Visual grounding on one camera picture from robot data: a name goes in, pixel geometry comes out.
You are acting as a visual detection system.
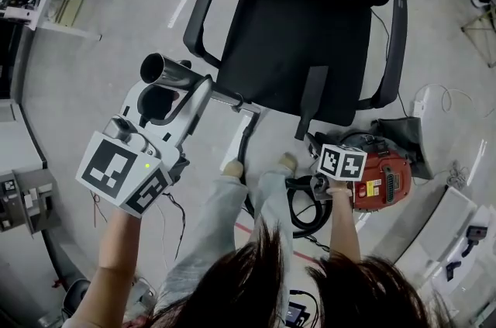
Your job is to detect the person's grey jeans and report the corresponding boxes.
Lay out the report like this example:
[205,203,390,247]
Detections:
[154,169,295,319]

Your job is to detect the grey cabinet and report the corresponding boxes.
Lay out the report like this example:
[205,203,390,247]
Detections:
[0,169,63,238]

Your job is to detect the grey coiled cable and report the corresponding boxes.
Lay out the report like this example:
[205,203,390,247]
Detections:
[444,161,470,185]

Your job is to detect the black round device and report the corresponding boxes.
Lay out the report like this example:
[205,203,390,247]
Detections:
[61,278,92,319]

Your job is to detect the person's beige left shoe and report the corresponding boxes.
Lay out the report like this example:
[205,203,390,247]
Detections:
[224,159,245,178]

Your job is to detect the white power strip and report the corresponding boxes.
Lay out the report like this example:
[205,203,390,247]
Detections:
[412,88,428,116]

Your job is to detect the red vacuum cleaner canister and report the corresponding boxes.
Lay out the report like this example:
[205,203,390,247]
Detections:
[340,128,414,213]

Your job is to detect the white low bench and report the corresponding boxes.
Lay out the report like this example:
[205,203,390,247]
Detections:
[391,185,496,300]

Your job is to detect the silver metal vacuum tube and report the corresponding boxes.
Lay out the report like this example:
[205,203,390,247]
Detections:
[139,52,261,115]

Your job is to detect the black vacuum nozzle attachment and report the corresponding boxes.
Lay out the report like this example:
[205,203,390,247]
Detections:
[294,65,329,141]

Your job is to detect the small black crevice attachment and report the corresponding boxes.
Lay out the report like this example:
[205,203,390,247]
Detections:
[445,261,462,281]

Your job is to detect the person's beige shoe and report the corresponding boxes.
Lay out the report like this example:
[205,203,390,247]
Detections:
[224,159,245,178]
[278,152,298,169]

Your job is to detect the round blue folding table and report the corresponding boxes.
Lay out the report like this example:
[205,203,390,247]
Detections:
[460,2,496,68]

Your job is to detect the small black tablet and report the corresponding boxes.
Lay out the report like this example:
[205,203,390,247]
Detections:
[285,301,312,328]

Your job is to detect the black mesh office chair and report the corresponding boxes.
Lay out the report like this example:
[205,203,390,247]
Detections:
[183,0,408,128]

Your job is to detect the thin black wire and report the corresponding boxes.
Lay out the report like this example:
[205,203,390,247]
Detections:
[91,189,187,261]

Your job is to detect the person's beige right shoe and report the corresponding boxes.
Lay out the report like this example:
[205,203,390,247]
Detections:
[278,152,298,169]

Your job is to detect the black brush attachment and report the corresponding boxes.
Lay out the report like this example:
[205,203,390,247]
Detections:
[460,225,489,257]

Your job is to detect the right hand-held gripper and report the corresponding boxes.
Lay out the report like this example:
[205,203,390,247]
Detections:
[312,143,367,200]

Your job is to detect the person's left forearm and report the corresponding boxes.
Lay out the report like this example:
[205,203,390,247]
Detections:
[73,198,158,328]

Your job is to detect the black vacuum hose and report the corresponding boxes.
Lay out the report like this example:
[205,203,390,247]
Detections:
[220,112,334,239]

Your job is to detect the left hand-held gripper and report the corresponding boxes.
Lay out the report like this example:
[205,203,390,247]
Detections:
[75,77,214,219]

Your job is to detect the person's right forearm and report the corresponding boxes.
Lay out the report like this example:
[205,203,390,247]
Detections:
[329,189,363,264]

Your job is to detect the person's right hand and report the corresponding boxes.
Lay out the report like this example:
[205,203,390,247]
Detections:
[328,178,353,194]

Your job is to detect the white rounded appliance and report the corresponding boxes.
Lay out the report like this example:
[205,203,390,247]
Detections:
[2,6,38,20]

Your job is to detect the grey curved counter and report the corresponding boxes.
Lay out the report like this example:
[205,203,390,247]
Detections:
[0,19,92,304]

